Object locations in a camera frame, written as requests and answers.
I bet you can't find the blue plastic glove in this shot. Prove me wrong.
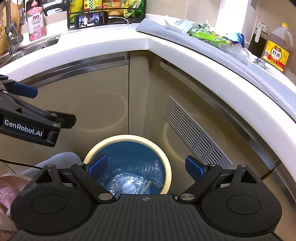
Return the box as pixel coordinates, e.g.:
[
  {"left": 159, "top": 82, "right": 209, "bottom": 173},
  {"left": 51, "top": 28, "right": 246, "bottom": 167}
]
[{"left": 228, "top": 33, "right": 245, "bottom": 48}]

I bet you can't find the green snack wrapper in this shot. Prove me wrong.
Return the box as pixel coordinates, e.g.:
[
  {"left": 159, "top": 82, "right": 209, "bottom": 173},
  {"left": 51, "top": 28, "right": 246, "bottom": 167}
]
[{"left": 187, "top": 24, "right": 232, "bottom": 48}]

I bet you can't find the clear plastic bag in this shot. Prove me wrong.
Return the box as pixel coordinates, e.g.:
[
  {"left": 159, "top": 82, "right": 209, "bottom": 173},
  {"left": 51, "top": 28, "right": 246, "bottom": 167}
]
[{"left": 106, "top": 172, "right": 152, "bottom": 196}]

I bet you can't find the cream trash bin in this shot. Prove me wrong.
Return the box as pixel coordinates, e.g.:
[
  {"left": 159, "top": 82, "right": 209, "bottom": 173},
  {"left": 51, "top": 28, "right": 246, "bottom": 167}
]
[{"left": 84, "top": 135, "right": 171, "bottom": 198}]

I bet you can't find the grey slipper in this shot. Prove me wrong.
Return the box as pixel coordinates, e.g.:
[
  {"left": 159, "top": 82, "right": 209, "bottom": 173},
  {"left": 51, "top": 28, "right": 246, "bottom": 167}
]
[{"left": 20, "top": 152, "right": 82, "bottom": 178}]

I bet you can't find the cabinet vent grille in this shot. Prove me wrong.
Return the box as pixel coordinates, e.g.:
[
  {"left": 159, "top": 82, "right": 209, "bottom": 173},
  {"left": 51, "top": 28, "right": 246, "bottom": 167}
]
[{"left": 165, "top": 97, "right": 232, "bottom": 168}]

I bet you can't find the steel sink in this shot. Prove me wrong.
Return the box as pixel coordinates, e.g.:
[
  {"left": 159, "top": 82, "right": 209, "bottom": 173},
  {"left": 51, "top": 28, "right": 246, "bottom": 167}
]
[{"left": 1, "top": 35, "right": 61, "bottom": 67}]

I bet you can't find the steel faucet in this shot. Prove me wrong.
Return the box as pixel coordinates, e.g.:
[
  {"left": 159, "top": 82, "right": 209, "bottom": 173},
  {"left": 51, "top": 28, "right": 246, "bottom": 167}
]
[{"left": 1, "top": 1, "right": 23, "bottom": 55}]

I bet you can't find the pink soap pump bottle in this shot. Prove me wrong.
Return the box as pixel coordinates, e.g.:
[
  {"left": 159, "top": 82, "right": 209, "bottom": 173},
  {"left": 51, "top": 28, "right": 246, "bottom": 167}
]
[{"left": 26, "top": 1, "right": 46, "bottom": 42}]

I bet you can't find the green yellow-cap bottle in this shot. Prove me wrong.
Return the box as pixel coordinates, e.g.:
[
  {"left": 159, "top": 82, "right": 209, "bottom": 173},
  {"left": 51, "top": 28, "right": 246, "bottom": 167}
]
[{"left": 69, "top": 0, "right": 83, "bottom": 13}]

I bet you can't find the black smartphone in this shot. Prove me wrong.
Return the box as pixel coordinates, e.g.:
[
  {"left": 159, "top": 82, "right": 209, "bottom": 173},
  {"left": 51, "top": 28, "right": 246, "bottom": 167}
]
[{"left": 74, "top": 11, "right": 109, "bottom": 29}]

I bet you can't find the grey counter mat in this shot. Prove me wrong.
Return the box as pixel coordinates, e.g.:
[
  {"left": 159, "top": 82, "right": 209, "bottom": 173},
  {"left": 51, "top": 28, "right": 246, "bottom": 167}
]
[{"left": 136, "top": 19, "right": 295, "bottom": 120}]

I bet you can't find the amber red-label oil bottle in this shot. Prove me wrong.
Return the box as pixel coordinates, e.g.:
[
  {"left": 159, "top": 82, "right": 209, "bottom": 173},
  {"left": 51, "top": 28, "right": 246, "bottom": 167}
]
[{"left": 102, "top": 0, "right": 122, "bottom": 9}]

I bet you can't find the dark soy sauce dispenser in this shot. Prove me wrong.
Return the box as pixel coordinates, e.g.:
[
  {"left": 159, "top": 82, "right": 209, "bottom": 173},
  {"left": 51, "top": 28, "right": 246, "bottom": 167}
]
[{"left": 248, "top": 23, "right": 268, "bottom": 58}]

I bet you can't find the yellow green snack bag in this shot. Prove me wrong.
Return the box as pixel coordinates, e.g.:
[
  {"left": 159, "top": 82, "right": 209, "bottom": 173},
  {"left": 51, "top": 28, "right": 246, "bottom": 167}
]
[{"left": 123, "top": 0, "right": 144, "bottom": 18}]

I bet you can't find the large cooking wine jug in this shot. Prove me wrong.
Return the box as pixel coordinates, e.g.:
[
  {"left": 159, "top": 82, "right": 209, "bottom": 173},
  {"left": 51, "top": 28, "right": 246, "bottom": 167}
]
[{"left": 262, "top": 23, "right": 294, "bottom": 73}]

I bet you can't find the black wire spice rack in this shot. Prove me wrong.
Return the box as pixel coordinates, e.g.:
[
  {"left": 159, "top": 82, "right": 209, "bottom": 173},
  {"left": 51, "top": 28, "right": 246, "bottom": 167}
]
[{"left": 64, "top": 1, "right": 147, "bottom": 30}]

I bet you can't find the white charging cable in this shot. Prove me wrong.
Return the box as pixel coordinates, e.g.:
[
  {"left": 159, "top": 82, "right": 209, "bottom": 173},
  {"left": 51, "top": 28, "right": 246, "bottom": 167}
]
[{"left": 107, "top": 16, "right": 130, "bottom": 26}]

